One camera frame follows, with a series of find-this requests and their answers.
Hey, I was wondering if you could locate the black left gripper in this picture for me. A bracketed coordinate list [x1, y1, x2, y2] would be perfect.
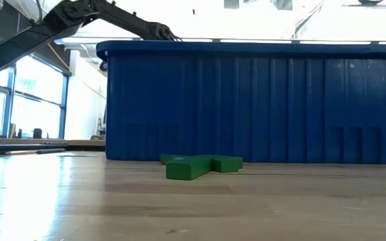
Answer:
[142, 21, 182, 43]

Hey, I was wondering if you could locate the large blue plastic bin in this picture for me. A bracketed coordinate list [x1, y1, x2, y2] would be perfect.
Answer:
[95, 39, 386, 165]

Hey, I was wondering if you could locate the green wooden block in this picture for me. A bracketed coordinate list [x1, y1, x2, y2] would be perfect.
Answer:
[165, 155, 214, 181]
[209, 155, 244, 173]
[160, 154, 189, 165]

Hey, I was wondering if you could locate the yellow diagonal brace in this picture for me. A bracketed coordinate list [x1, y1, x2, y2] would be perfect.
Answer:
[47, 43, 70, 70]

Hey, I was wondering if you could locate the blue building column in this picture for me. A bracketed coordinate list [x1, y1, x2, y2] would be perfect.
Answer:
[0, 68, 16, 138]
[58, 75, 70, 140]

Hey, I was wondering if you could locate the thin dark stick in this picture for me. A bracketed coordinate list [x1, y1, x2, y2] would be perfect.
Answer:
[5, 148, 66, 155]

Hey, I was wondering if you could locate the dark ceiling fixture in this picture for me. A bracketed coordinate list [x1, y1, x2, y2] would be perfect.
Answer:
[341, 0, 386, 17]

